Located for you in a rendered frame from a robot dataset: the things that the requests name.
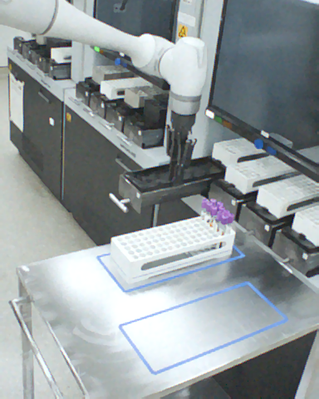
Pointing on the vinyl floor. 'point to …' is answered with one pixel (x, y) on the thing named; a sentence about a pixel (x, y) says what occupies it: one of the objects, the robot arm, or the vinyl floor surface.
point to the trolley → (163, 322)
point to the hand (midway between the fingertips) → (175, 172)
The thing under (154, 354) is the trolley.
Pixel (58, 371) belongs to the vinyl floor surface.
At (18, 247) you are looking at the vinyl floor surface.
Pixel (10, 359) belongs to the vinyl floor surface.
